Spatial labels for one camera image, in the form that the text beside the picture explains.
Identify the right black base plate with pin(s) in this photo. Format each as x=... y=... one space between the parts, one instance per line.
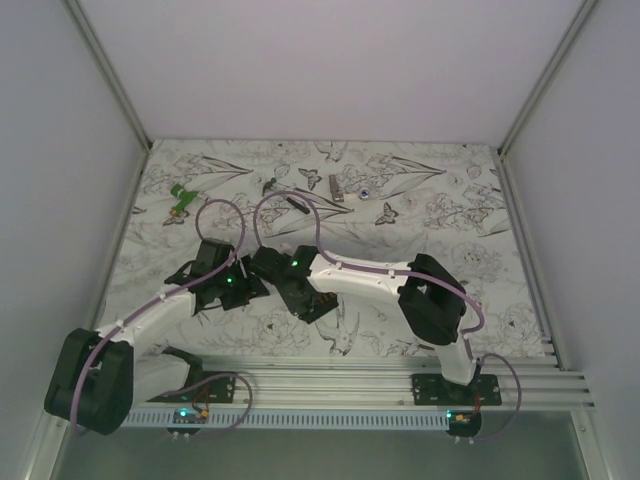
x=434 y=390

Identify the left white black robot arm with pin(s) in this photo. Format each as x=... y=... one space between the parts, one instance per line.
x=100 y=375

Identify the floral printed table mat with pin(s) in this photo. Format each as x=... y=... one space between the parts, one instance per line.
x=440 y=200

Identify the green plastic connector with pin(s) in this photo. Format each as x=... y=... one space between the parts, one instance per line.
x=184 y=198

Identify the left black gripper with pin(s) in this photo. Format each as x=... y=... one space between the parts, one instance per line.
x=249 y=287

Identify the black fuse box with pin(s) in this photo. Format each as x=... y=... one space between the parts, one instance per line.
x=322 y=304

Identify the aluminium rail frame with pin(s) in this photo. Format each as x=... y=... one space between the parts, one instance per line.
x=379 y=383

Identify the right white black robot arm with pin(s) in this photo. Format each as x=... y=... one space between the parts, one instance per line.
x=430 y=300

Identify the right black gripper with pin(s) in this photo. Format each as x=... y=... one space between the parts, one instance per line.
x=304 y=306

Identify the small circuit board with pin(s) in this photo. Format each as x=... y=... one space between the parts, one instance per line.
x=464 y=424
x=190 y=416

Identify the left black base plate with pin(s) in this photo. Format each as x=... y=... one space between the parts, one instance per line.
x=220 y=390

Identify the right small circuit board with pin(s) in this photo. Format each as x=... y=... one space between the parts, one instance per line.
x=464 y=424

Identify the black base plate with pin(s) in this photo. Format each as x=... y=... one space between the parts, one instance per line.
x=220 y=390
x=434 y=390

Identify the left small circuit board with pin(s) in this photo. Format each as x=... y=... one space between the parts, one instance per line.
x=190 y=416

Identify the white slotted cable duct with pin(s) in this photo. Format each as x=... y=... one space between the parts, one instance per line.
x=298 y=419

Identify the grey metal clip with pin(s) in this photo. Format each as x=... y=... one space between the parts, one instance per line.
x=336 y=191

